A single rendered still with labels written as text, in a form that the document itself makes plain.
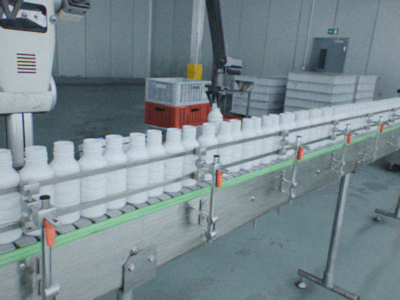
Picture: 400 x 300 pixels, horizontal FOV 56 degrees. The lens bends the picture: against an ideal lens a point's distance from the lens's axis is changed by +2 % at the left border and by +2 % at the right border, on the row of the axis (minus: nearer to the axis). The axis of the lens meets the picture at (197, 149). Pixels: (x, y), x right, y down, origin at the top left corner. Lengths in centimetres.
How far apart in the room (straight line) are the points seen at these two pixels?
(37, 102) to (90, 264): 70
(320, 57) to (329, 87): 446
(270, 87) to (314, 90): 106
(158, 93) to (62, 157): 281
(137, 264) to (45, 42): 80
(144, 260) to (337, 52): 1105
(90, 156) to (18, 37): 63
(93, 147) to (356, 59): 1100
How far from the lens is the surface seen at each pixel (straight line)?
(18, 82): 133
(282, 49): 1257
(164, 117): 352
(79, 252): 81
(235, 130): 115
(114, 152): 83
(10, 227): 74
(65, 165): 77
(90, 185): 80
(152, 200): 92
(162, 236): 95
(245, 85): 649
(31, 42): 134
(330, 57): 1180
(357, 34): 1164
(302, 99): 772
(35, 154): 73
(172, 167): 94
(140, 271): 94
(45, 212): 66
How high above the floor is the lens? 135
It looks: 14 degrees down
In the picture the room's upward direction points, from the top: 4 degrees clockwise
